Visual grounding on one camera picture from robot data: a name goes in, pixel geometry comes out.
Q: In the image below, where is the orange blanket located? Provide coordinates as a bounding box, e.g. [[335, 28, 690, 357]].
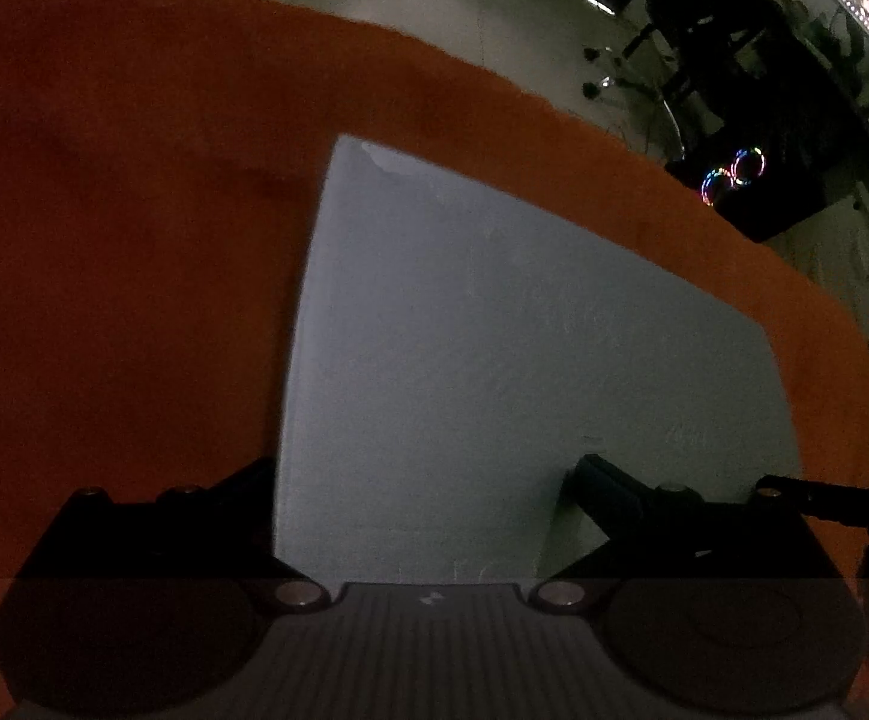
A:
[[0, 0, 869, 720]]

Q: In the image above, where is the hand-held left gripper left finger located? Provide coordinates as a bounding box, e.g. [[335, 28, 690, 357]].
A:
[[18, 456, 331, 612]]

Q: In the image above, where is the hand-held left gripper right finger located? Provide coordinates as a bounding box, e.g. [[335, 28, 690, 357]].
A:
[[528, 454, 844, 612]]

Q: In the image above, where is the white box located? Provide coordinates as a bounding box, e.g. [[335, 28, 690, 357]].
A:
[[271, 133, 803, 586]]

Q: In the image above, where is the dark computer desk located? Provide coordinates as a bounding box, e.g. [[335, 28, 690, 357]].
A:
[[760, 0, 869, 203]]

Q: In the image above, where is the black office chair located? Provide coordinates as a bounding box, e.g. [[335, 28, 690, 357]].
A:
[[585, 0, 781, 136]]

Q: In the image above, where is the computer tower with coloured fans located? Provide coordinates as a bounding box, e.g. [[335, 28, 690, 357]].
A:
[[663, 127, 833, 241]]

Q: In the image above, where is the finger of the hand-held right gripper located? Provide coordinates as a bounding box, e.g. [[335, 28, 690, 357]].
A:
[[756, 474, 869, 537]]

